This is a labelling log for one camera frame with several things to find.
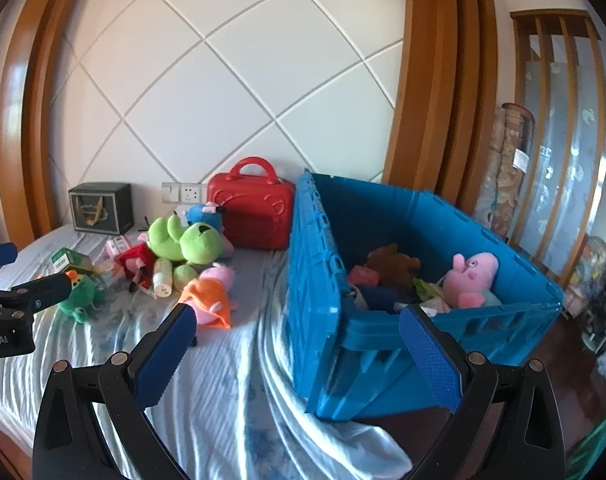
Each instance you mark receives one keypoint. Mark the rolled patterned carpet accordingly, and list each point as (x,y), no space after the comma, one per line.
(505,170)

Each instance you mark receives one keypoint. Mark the red toy suitcase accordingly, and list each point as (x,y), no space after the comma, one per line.
(253,210)

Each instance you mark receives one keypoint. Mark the pink white carton box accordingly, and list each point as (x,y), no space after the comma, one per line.
(117,248)
(363,275)

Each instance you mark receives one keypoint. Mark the blue pig plush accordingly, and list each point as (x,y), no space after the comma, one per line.
(203,214)

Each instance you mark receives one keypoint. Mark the blue plastic storage crate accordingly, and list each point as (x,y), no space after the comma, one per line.
(323,310)

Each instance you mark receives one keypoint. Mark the green carton box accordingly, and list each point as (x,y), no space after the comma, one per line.
(70,260)

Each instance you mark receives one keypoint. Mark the brown teddy bear plush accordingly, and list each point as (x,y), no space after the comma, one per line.
(390,262)

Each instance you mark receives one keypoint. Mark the green cloth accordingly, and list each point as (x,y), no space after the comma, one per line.
(600,445)

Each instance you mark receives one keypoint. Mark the wooden headboard frame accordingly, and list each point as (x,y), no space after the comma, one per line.
(433,85)

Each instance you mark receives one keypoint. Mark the white wall socket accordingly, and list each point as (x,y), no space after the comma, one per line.
(183,192)

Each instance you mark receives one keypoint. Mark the white bottle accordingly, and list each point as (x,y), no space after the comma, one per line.
(163,280)

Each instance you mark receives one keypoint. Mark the pile of bagged toys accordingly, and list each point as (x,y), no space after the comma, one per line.
(585,265)

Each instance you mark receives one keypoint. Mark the pink pig plush green body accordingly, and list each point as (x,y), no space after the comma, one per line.
(470,275)

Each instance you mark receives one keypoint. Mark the small dark green frog plush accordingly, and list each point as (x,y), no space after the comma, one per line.
(83,300)

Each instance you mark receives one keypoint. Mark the red dress pig plush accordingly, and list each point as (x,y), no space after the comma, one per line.
(135,257)

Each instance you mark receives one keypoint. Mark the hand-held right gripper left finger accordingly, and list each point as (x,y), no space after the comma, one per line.
(165,355)

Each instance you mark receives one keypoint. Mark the orange dress pig plush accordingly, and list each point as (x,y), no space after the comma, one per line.
(208,300)

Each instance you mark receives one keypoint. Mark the dark green gift box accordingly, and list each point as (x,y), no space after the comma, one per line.
(100,207)

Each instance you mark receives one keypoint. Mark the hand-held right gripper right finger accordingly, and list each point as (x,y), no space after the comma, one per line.
(430,360)

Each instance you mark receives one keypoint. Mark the wooden glass partition screen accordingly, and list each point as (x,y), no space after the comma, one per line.
(558,135)

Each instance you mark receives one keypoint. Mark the large light green frog plush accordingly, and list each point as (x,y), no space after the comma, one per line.
(193,245)

